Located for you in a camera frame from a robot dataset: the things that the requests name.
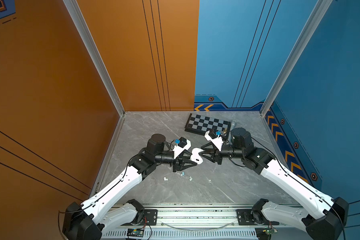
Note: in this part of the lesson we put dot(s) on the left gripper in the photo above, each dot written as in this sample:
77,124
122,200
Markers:
179,162

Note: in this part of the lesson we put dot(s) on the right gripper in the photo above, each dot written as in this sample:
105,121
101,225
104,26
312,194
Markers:
216,156

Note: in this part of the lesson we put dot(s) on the white earbud case front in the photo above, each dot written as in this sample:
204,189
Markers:
195,156

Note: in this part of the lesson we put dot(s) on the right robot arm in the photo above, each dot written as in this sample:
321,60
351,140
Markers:
320,216

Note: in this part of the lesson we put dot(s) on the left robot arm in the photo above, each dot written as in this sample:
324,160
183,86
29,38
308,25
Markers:
78,225

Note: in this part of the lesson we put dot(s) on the black white chessboard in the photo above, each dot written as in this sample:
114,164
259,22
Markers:
198,124

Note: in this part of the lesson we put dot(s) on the grey microphone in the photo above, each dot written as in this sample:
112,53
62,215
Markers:
229,136

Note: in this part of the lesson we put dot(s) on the green circuit board left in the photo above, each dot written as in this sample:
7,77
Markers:
135,233

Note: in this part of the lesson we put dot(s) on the green circuit board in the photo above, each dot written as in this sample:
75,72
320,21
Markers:
135,233
270,231

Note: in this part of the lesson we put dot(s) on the green circuit board right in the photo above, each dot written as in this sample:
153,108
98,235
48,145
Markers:
270,231

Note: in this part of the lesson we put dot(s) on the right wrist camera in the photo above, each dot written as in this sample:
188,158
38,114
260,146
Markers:
215,137

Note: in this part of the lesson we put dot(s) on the aluminium front rail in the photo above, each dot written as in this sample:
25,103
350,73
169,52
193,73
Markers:
189,217

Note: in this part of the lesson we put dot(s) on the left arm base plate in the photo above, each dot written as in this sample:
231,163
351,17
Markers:
150,216

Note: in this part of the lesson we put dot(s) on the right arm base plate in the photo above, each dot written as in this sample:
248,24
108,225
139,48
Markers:
246,216

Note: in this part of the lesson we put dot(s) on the right aluminium corner post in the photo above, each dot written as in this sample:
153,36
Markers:
306,34

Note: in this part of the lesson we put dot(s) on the aluminium corner post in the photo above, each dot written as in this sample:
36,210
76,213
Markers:
306,34
89,42

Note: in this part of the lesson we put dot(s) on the left aluminium corner post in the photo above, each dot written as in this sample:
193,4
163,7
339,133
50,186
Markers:
89,42

